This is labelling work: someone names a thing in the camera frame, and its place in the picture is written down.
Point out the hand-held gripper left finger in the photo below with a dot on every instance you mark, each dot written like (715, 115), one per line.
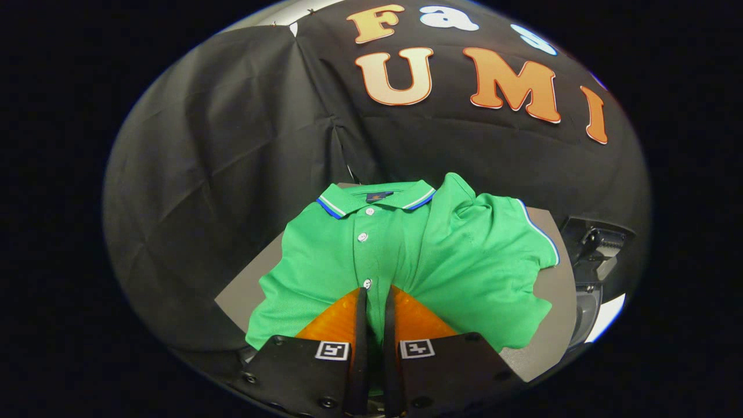
(361, 360)

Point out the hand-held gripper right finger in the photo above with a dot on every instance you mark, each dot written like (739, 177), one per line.
(390, 360)

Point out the green polo shirt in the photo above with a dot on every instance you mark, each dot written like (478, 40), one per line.
(464, 261)

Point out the black backdrop cloth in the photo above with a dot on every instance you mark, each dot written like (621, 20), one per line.
(232, 174)

